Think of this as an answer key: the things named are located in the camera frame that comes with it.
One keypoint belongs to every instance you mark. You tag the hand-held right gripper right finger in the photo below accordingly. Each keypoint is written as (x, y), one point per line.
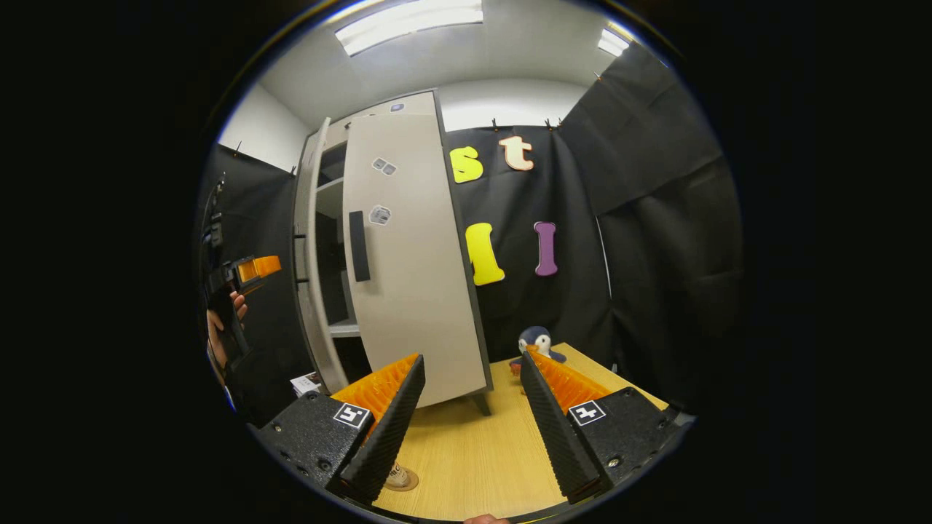
(557, 429)

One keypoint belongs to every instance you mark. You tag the black backdrop cloth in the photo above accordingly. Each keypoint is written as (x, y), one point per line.
(655, 255)

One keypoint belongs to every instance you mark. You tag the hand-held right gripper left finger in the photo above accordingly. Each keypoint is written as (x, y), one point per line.
(386, 437)

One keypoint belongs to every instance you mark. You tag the penguin plush toy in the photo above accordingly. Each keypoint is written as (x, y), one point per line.
(540, 338)

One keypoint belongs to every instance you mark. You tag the large ceiling light panel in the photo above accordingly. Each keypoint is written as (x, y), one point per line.
(408, 22)

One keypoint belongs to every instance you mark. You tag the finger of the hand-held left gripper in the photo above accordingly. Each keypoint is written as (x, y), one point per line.
(261, 268)

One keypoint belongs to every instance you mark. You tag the grey cabinet door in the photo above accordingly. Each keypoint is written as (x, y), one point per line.
(415, 291)
(314, 291)

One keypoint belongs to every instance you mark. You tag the grey cabinet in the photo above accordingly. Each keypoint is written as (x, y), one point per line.
(331, 218)

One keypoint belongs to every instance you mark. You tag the round wooden coaster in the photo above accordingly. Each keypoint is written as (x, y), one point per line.
(411, 480)

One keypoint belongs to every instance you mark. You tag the stack of white books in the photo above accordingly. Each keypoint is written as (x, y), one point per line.
(306, 383)

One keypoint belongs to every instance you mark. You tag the small ceiling light panel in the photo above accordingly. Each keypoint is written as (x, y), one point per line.
(613, 42)

